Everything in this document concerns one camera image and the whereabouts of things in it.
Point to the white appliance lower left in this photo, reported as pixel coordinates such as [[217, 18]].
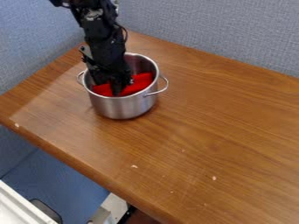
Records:
[[18, 210]]

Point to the red cloth object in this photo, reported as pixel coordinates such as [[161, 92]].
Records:
[[142, 81]]

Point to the white table leg bracket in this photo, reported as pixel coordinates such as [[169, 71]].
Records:
[[110, 212]]

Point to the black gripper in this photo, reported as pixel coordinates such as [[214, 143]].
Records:
[[105, 57]]

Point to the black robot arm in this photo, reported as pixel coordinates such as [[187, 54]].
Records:
[[95, 15]]

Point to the metal pot with handles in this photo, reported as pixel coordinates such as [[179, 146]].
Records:
[[131, 106]]

